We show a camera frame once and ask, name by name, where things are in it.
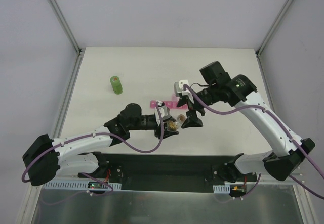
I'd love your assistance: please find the right aluminium frame post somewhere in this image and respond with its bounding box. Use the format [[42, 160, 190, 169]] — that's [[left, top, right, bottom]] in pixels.
[[255, 0, 295, 58]]

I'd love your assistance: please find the white cable duct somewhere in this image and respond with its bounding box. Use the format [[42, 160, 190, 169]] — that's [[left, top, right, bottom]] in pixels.
[[213, 184, 231, 194], [43, 180, 122, 191]]

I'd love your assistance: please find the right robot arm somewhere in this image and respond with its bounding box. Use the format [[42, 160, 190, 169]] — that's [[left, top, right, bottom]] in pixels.
[[174, 61, 315, 183]]

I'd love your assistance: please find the left aluminium frame post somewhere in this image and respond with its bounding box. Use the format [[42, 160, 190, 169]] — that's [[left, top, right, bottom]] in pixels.
[[48, 0, 82, 55]]

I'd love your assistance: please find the brown bottle cap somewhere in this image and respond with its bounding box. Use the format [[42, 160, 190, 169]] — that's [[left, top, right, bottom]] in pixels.
[[177, 114, 186, 124]]

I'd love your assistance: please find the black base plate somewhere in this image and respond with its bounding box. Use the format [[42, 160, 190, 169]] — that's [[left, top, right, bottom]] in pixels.
[[77, 154, 262, 192]]

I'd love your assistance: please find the aluminium frame post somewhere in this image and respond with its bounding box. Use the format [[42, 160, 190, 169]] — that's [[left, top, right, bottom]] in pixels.
[[255, 0, 295, 58], [48, 0, 82, 55]]

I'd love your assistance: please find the clear pill bottle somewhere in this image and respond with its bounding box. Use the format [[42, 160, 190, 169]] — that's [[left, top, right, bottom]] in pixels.
[[167, 120, 181, 130]]

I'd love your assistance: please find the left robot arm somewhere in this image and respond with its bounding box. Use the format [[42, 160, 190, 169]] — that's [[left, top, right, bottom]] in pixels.
[[21, 101, 179, 186]]

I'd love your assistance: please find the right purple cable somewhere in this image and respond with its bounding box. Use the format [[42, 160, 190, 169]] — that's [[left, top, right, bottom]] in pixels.
[[182, 84, 324, 199]]

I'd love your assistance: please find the right white cable duct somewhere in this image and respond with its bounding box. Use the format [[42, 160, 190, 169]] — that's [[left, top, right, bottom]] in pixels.
[[213, 184, 231, 194]]

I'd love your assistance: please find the pink weekly pill organizer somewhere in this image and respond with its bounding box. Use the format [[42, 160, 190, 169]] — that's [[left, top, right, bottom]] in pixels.
[[149, 94, 179, 109]]

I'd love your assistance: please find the left white cable duct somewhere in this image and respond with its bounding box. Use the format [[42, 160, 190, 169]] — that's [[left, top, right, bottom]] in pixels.
[[43, 180, 122, 191]]

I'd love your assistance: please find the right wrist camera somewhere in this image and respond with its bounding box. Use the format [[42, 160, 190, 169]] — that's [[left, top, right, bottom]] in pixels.
[[174, 80, 190, 97]]

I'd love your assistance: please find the green cylindrical bottle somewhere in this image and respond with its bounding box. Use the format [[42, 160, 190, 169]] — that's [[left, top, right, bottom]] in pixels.
[[110, 76, 123, 95]]

